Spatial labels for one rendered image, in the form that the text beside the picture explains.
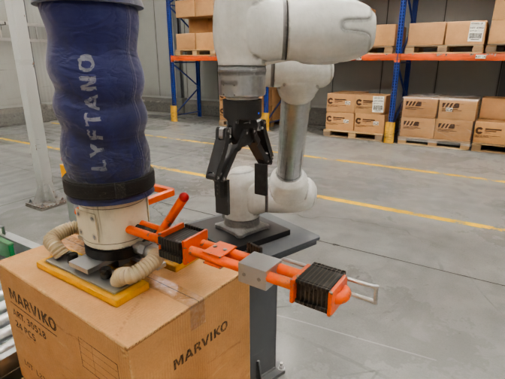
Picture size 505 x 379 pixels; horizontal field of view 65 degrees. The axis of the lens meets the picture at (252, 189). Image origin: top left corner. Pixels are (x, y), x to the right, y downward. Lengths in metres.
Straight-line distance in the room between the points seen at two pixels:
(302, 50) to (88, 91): 0.48
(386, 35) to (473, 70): 2.00
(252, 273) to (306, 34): 0.46
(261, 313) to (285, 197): 0.59
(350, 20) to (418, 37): 7.17
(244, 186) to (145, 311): 0.82
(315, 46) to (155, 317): 0.65
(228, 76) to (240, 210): 1.00
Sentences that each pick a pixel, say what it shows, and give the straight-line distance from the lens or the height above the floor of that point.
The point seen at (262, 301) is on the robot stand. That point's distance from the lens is 1.87.
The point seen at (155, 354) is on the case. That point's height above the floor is 0.89.
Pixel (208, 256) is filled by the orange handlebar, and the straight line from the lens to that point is 0.88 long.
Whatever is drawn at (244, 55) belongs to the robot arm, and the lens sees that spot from 0.72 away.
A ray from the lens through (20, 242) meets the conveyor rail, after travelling 2.37.
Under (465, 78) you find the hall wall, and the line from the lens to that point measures 9.10.
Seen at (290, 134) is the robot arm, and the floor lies 1.23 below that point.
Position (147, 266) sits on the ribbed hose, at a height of 1.02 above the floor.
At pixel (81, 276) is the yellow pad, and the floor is 0.97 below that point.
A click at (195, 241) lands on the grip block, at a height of 1.09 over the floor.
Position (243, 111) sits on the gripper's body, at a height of 1.39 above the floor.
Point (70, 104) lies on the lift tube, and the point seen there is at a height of 1.39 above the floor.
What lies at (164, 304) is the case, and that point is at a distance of 0.98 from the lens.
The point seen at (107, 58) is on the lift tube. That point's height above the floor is 1.49.
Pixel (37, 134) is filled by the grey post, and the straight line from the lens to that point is 4.64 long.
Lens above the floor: 1.48
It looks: 18 degrees down
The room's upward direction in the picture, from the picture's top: straight up
